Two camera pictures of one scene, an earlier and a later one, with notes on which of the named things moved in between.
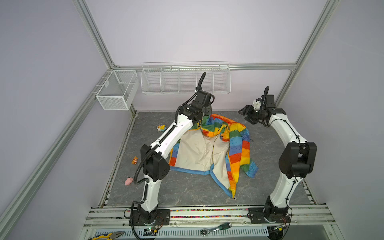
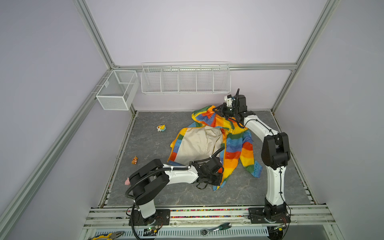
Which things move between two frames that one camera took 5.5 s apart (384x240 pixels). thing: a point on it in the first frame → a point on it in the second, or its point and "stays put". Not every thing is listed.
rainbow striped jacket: x=216 y=145 stays put
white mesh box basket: x=117 y=89 stays put
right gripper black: x=250 y=109 → x=222 y=108
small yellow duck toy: x=161 y=128 stays put
